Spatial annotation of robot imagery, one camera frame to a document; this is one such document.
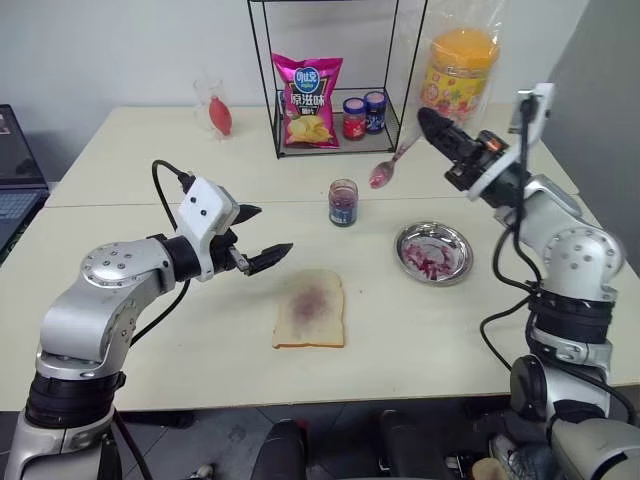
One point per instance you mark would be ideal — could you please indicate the orange-lid yellow canister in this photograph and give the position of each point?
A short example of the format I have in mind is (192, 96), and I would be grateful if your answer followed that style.
(460, 75)

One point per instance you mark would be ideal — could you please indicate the jam-smeared plastic spoon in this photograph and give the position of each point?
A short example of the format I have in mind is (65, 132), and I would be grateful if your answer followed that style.
(382, 175)

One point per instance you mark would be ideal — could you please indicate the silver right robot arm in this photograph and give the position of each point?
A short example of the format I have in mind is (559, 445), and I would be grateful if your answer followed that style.
(575, 250)

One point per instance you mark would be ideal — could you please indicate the blue-label jam jar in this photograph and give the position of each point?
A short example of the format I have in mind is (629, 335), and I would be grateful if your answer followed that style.
(375, 115)

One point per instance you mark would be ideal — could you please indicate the pink potato chip bag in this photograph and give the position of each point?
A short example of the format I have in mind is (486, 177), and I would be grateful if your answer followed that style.
(307, 100)

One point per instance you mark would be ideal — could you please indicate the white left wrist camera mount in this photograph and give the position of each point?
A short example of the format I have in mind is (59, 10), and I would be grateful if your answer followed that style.
(205, 200)

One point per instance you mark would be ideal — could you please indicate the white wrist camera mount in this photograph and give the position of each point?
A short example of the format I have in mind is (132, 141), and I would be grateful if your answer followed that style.
(495, 172)
(205, 200)

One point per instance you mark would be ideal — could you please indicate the white bread slice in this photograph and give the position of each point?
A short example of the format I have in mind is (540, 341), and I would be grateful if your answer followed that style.
(310, 310)

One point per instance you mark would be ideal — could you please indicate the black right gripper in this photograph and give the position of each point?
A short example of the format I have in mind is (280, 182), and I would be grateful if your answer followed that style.
(475, 162)

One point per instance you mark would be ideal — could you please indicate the open blueberry jam jar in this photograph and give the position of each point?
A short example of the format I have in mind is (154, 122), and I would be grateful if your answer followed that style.
(343, 205)

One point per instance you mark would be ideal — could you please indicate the dark laptop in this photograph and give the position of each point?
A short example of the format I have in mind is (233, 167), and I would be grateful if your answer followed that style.
(17, 165)

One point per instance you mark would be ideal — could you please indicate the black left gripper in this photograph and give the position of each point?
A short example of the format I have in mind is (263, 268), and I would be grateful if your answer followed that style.
(225, 250)

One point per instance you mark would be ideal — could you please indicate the grey white sneaker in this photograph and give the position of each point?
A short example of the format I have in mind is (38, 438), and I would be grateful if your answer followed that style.
(520, 457)

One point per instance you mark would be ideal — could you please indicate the red-label jam jar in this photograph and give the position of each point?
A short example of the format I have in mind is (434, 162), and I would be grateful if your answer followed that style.
(354, 122)

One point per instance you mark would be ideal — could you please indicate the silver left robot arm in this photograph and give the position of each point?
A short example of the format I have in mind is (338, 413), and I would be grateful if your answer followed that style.
(100, 265)

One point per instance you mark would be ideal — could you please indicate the dark rounded shape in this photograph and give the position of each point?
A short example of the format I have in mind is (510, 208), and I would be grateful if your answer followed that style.
(282, 450)
(405, 440)

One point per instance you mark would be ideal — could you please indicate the small clear plastic bag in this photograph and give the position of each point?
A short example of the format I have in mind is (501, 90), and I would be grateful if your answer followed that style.
(202, 100)

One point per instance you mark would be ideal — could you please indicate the red oval item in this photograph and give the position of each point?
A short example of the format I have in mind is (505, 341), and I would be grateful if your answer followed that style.
(221, 116)

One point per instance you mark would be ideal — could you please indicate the round metal plate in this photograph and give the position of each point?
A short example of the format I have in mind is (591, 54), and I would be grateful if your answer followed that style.
(434, 255)

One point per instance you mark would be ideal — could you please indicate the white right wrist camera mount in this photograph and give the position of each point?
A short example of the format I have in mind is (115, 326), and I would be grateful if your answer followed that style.
(495, 172)

